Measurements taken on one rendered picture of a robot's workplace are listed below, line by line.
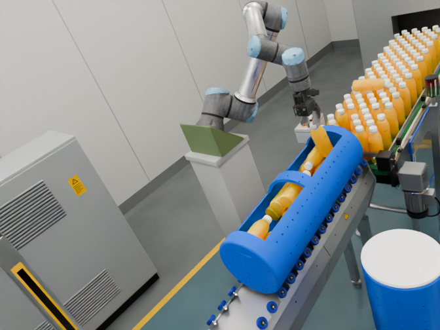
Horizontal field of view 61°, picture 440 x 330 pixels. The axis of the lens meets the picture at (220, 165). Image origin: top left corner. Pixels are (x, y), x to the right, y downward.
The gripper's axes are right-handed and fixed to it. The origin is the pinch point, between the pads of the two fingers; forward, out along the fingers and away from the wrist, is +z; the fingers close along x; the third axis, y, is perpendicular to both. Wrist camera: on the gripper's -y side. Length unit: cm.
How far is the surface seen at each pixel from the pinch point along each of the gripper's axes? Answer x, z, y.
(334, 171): 11.5, 18.0, 11.3
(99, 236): -161, 62, 61
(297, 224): 11, 18, 47
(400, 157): 22, 46, -41
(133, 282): -160, 115, 60
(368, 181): 12, 47, -20
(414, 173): 32, 48, -31
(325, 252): 12, 46, 35
